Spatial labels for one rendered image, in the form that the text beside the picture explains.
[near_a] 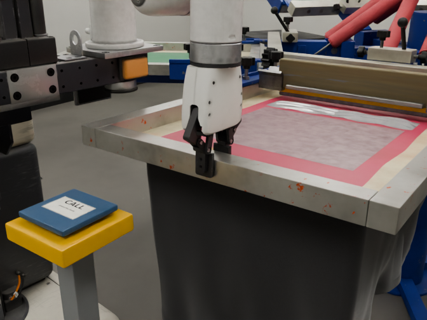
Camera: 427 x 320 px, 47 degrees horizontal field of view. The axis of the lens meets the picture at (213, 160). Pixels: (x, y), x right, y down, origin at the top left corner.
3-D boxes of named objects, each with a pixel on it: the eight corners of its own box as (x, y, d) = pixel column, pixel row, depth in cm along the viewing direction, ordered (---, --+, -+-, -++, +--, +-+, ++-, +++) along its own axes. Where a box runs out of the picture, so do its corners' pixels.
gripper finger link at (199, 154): (198, 131, 74) (197, 173, 77) (185, 136, 72) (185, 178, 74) (215, 135, 73) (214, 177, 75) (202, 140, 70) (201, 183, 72)
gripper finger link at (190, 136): (205, 88, 72) (215, 117, 75) (176, 122, 68) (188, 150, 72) (211, 89, 71) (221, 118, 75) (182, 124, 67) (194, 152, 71)
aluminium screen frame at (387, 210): (395, 235, 60) (399, 207, 59) (82, 144, 92) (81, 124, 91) (490, 113, 120) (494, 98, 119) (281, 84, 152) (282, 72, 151)
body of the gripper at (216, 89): (215, 49, 77) (213, 118, 81) (173, 55, 69) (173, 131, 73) (255, 53, 73) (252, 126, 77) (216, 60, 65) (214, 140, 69)
